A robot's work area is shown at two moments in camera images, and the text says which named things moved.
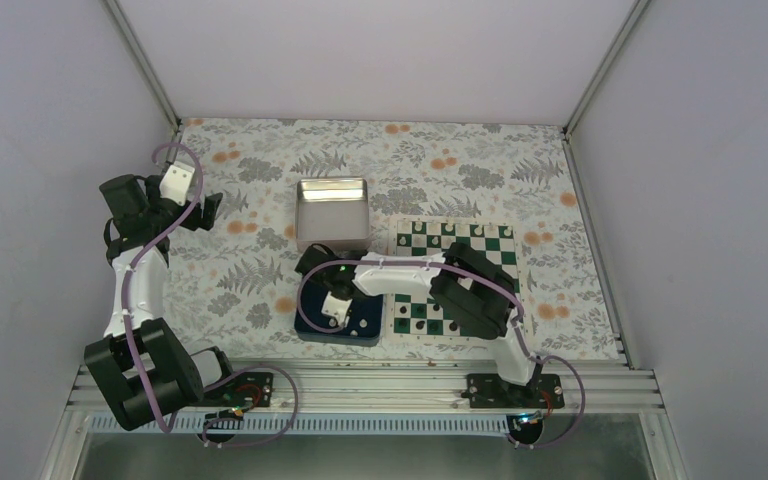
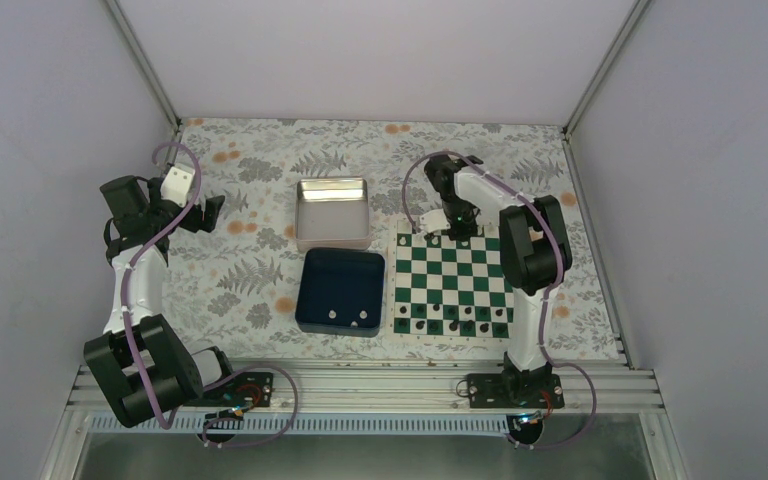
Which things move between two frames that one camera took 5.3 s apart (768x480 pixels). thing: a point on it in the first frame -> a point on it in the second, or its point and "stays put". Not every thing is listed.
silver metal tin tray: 333,211 stays put
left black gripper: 192,221 stays put
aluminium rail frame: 530,401 stays put
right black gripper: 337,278 -> 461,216
